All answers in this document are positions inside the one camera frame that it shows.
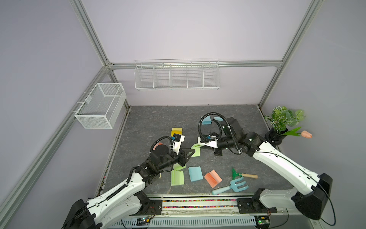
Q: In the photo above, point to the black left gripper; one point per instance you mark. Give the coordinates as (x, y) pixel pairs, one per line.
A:
(181, 154)

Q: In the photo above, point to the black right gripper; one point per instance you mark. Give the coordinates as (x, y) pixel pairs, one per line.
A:
(217, 152)

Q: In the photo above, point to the light green memo pad small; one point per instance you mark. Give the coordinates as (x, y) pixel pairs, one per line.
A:
(197, 150)

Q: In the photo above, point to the torn light blue page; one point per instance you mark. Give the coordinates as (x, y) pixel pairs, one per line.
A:
(218, 119)

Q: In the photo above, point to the light blue memo pad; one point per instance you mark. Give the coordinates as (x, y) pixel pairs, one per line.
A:
(207, 121)
(195, 174)

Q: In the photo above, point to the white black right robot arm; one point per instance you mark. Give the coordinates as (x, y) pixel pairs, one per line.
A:
(310, 192)

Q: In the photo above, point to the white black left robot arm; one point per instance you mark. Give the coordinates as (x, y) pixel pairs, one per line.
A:
(128, 198)

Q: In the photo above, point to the light green memo pad middle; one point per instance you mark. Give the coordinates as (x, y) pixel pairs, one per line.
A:
(178, 167)

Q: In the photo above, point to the light blue memo pad front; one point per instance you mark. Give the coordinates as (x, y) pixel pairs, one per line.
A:
(195, 174)

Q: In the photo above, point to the yellow memo pad far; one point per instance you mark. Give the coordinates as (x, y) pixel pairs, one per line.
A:
(177, 131)

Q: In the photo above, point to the light green memo pad front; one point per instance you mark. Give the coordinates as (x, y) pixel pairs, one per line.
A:
(177, 178)

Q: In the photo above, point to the red memo pad far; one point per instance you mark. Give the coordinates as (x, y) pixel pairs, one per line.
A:
(158, 144)

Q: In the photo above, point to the salmon memo pad front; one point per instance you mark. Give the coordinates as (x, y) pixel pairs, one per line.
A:
(213, 178)

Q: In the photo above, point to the green toy rake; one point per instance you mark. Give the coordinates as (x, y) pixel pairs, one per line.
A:
(236, 174)

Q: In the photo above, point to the light blue toy fork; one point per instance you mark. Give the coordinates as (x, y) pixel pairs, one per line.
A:
(236, 185)

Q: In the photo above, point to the black plant pot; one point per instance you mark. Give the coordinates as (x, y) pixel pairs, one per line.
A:
(275, 138)

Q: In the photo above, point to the green artificial plant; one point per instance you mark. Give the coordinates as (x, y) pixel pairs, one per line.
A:
(282, 117)

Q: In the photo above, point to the pink artificial tulip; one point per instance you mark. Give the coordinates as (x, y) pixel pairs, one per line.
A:
(296, 132)

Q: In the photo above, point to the white wire shelf basket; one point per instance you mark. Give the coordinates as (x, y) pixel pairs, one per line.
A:
(177, 74)

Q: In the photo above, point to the white wire basket left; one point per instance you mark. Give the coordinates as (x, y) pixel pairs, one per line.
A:
(102, 106)

